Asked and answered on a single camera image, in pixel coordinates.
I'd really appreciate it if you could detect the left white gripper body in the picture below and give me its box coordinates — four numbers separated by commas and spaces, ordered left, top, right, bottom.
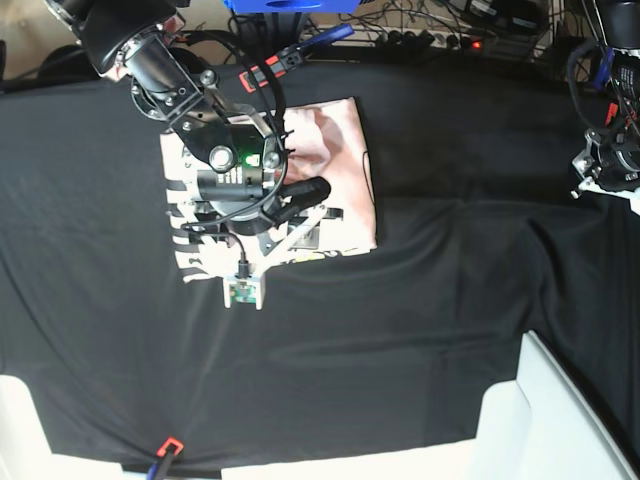
571, 128, 639, 215

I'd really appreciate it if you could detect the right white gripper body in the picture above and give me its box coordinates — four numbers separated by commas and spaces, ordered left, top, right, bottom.
179, 177, 346, 311

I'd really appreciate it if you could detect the pink T-shirt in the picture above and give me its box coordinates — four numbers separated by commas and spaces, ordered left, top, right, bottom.
160, 98, 377, 283

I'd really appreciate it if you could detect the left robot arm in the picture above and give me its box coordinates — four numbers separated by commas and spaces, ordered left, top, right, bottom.
567, 1, 639, 214

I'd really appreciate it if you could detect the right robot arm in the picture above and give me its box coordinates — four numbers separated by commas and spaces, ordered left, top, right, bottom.
48, 1, 331, 308

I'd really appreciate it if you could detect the orange blue clamp right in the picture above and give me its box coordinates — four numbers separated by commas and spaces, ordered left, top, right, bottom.
592, 47, 619, 126

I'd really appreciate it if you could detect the orange blue clamp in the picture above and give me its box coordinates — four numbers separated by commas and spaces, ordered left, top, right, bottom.
145, 437, 184, 480
592, 47, 619, 126
238, 24, 354, 93

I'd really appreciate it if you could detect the black table cloth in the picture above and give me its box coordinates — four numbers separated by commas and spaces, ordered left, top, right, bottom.
1, 63, 639, 472

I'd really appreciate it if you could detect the orange blue clamp bottom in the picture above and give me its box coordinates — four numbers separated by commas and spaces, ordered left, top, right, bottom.
145, 437, 184, 480

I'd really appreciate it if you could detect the orange blue clamp top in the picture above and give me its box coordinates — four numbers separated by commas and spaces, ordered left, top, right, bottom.
238, 24, 354, 93

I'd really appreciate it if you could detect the black power strip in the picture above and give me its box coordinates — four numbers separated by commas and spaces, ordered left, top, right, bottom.
335, 27, 485, 53

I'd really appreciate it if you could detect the blue plastic box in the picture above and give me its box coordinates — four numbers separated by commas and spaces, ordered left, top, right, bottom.
223, 0, 361, 14

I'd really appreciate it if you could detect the white table frame left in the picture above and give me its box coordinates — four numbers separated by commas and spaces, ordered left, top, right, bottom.
1, 375, 124, 480

